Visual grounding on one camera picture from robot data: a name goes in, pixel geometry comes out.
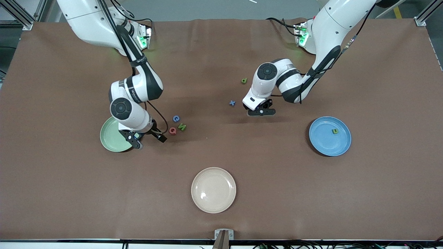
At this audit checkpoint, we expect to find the brown table mat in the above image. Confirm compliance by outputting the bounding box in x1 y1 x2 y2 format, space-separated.
0 18 443 241

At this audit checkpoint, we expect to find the beige plate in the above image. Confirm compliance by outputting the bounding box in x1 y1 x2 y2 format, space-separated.
191 167 237 214

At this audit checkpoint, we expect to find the green plate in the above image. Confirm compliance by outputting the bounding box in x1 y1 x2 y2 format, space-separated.
100 117 134 153

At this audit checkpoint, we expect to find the white table edge rail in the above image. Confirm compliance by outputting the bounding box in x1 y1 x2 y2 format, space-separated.
0 239 443 249

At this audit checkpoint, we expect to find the blue plate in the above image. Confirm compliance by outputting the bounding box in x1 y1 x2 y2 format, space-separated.
309 116 352 157

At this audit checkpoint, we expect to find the tan camera support post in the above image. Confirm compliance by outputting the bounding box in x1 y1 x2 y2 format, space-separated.
212 230 232 249

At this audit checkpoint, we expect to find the silver arm base connector panel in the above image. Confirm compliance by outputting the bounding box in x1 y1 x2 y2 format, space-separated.
294 22 309 47
138 24 153 49

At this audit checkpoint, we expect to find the black arm base cable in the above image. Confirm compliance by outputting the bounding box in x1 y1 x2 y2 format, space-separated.
266 17 298 37
116 10 154 28

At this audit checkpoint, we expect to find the aluminium profile frame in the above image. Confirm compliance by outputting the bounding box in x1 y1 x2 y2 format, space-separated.
0 0 47 31
415 0 443 27

